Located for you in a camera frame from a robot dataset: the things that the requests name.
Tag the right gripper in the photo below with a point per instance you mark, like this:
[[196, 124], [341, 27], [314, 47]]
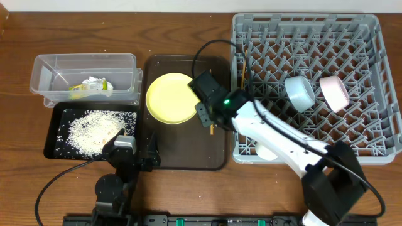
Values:
[[206, 119]]

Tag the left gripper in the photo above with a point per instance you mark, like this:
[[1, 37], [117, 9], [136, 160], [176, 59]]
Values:
[[138, 160]]

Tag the wooden chopstick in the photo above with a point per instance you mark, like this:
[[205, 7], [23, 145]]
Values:
[[244, 67], [211, 129]]

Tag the yellow plate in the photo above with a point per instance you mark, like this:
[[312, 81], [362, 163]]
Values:
[[170, 100]]

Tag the white cup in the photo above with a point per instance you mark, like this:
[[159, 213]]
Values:
[[265, 153]]

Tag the rice pile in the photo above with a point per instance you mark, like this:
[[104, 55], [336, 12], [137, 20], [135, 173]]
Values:
[[83, 133]]

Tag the white tissue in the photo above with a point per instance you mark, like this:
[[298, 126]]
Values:
[[97, 84]]

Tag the blue bowl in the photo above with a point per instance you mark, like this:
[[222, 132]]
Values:
[[300, 93]]

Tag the green snack wrapper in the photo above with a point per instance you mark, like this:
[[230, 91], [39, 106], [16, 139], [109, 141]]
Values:
[[80, 91]]

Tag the pink bowl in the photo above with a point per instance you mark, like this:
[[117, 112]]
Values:
[[334, 92]]

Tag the grey dishwasher rack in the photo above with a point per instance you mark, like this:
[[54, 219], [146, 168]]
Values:
[[314, 46]]

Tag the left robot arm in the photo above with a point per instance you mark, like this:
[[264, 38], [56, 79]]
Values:
[[115, 191]]

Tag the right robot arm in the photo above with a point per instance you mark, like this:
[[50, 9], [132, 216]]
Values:
[[331, 176]]

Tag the black waste tray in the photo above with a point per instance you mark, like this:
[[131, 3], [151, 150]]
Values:
[[50, 132]]

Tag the brown serving tray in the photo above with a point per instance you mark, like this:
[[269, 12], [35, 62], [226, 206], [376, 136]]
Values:
[[186, 146]]

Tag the clear plastic bin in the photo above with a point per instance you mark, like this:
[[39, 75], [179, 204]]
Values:
[[53, 75]]

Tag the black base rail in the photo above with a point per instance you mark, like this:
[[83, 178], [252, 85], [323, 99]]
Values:
[[164, 220]]

